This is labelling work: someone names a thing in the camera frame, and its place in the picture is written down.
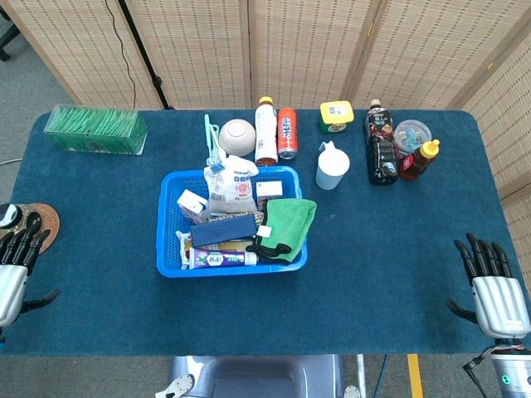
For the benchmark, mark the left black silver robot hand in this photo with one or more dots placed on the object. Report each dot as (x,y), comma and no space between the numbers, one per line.
(12,290)

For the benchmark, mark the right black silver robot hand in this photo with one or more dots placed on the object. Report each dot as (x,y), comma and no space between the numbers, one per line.
(500,304)

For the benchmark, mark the green cloth with black trim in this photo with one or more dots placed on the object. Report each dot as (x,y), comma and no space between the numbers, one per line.
(290,224)

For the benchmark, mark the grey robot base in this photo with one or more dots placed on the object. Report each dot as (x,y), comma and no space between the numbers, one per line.
(257,377)

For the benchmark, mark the black and white patterned cup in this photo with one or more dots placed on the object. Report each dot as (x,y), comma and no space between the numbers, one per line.
(8,215)

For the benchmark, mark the round brown woven coaster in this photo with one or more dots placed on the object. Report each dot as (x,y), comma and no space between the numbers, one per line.
(47,219)

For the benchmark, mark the yellow floor tape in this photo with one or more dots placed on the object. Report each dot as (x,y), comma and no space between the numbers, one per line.
(415,373)

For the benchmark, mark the blue felt table cover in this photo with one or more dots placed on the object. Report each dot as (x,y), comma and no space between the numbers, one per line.
(373,269)

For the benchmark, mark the white metal bar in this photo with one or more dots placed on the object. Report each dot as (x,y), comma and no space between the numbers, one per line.
(361,373)

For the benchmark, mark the honey bottle with yellow cap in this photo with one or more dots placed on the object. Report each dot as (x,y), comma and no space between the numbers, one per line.
(419,161)

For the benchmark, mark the blue plastic mesh basket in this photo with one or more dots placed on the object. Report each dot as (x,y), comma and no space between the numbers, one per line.
(170,215)

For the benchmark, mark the small snack packet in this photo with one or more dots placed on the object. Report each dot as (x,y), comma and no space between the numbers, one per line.
(185,248)

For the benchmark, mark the transparent box of green packets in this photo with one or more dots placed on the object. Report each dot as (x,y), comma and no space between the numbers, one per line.
(95,128)

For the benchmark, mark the clear plastic lidded cup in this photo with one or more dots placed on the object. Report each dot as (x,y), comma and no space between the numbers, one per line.
(410,134)

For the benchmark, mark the small white carton box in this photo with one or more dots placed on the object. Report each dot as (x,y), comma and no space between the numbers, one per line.
(188,203)

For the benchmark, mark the dark tea bottle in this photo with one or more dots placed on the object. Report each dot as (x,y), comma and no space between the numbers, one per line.
(379,141)

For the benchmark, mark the purple white toothpaste tube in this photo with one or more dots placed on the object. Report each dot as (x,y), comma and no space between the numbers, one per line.
(220,259)

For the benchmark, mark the white plastic spouted cup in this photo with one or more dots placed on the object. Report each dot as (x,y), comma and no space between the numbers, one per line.
(332,170)

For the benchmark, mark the navy blue flat case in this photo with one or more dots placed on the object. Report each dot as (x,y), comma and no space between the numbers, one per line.
(224,230)

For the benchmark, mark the white salt bag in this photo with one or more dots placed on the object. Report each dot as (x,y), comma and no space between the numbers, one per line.
(232,186)

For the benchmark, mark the teal toothbrush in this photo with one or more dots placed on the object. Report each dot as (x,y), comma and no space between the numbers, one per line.
(212,145)

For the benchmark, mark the black furniture leg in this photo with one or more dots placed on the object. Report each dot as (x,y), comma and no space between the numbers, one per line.
(5,41)

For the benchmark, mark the green container with yellow lid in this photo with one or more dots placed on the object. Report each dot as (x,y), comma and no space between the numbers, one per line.
(336,112)

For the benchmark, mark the small white purple box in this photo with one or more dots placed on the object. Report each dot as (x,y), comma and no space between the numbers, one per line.
(269,188)

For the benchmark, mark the beige bowl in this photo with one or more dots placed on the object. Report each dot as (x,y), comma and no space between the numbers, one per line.
(236,137)

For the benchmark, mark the black stand pole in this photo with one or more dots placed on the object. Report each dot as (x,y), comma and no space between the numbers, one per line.
(142,49)

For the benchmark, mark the orange soda can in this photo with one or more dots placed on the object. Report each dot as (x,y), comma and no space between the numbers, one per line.
(287,132)

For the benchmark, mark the white bottle with yellow cap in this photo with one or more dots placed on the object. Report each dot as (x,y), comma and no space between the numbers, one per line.
(265,132)

